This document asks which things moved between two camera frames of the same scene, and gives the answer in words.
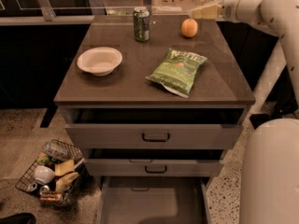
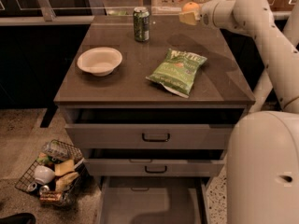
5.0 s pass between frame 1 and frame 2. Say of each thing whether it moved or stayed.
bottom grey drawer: stayed
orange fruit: moved
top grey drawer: stayed
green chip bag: stayed
